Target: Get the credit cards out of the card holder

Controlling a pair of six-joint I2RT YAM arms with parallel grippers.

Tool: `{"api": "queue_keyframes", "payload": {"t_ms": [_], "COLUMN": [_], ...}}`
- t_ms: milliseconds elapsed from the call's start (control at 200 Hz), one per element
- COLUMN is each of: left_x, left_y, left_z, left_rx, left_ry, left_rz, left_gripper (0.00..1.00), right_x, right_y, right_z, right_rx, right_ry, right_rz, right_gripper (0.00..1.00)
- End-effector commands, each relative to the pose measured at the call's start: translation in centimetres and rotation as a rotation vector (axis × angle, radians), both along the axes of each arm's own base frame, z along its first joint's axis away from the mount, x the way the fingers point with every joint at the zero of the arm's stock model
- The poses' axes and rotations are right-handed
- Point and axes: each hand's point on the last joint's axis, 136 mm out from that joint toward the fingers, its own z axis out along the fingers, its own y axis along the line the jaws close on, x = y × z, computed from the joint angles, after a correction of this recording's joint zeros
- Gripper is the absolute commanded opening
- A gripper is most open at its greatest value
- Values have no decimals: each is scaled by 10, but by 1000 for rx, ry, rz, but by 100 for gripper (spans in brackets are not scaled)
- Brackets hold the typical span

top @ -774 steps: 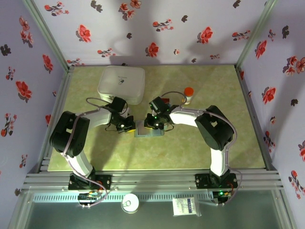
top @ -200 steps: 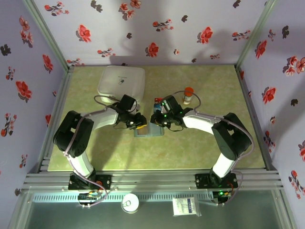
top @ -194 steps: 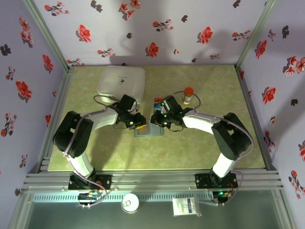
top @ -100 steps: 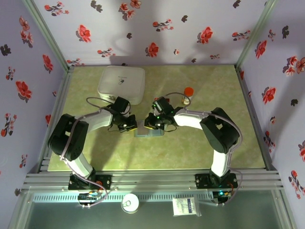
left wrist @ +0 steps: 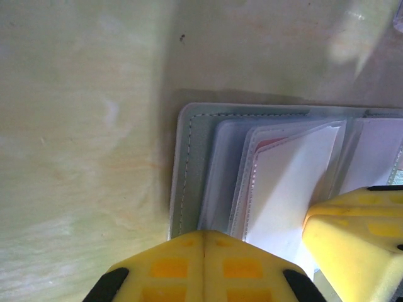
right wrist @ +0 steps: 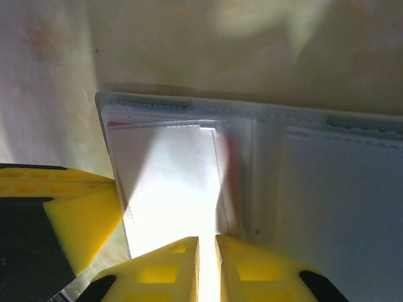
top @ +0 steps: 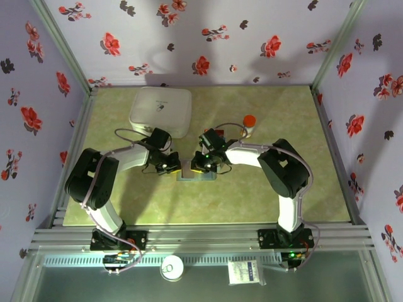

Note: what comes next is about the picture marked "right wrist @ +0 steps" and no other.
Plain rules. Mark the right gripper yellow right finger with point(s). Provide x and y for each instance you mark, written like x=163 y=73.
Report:
x=261 y=277

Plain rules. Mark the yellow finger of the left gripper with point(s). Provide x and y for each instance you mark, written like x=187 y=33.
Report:
x=85 y=220
x=47 y=184

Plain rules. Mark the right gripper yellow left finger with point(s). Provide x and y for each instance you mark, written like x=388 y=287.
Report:
x=157 y=277

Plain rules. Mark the pale green card holder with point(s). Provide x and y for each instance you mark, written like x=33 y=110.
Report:
x=315 y=188

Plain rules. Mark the red card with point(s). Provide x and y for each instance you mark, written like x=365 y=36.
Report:
x=118 y=123

